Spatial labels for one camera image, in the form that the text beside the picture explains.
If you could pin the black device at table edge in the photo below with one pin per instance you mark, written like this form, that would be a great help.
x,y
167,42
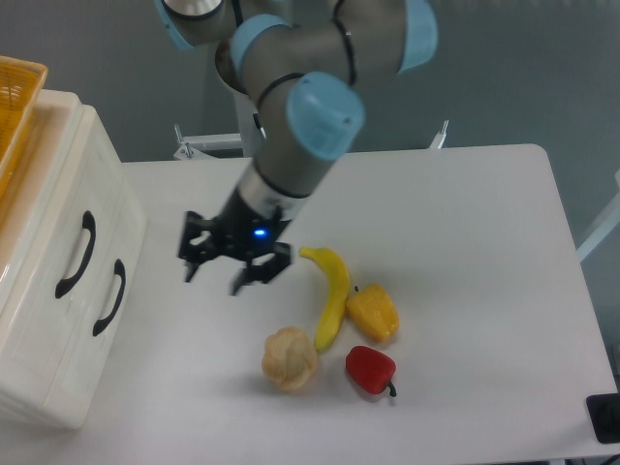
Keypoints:
x,y
603,411

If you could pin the beige bread roll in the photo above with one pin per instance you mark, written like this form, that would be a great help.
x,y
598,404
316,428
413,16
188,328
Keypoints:
x,y
289,358

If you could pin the yellow bell pepper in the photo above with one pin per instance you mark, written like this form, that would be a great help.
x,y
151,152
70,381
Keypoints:
x,y
374,313

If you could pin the red bell pepper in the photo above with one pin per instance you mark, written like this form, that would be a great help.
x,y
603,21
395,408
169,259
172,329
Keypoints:
x,y
371,370

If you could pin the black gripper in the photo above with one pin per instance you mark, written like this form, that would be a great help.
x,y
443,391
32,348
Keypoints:
x,y
241,233

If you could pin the white drawer cabinet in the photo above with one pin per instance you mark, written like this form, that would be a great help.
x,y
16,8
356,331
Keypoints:
x,y
56,115

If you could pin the orange woven basket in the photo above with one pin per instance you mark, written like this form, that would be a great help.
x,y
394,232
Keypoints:
x,y
21,84

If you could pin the yellow banana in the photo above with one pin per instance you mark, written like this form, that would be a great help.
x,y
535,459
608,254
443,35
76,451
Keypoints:
x,y
338,280

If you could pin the white drawer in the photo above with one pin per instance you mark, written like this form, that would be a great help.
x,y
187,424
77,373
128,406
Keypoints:
x,y
90,201
54,352

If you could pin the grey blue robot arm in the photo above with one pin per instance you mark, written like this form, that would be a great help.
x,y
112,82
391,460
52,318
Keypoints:
x,y
302,82

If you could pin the white metal frame bracket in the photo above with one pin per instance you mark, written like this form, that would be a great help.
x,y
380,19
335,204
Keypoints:
x,y
606,221

